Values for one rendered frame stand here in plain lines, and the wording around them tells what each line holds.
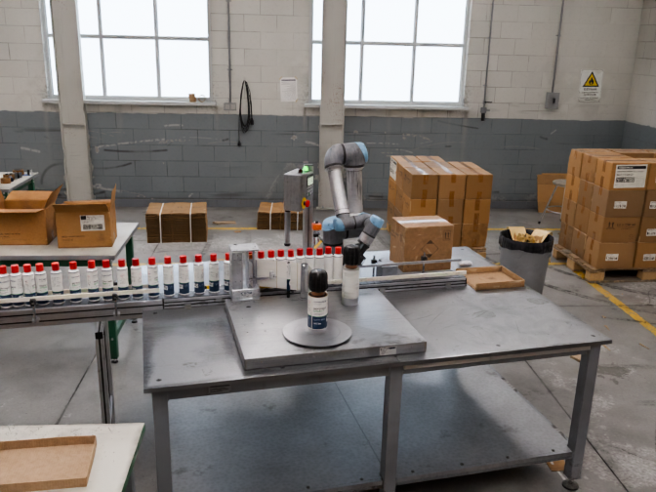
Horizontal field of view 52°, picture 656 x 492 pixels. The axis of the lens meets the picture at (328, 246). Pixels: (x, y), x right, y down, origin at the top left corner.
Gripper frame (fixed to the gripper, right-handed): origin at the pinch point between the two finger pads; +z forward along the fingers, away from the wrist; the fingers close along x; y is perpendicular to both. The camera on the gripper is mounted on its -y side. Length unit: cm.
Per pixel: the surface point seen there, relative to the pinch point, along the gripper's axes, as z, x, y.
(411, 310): -3.9, 27.8, 33.5
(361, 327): 9, -5, 58
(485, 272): -37, 84, -11
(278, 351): 30, -41, 75
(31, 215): 82, -153, -135
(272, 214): 45, 71, -416
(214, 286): 36, -59, 3
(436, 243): -37, 49, -17
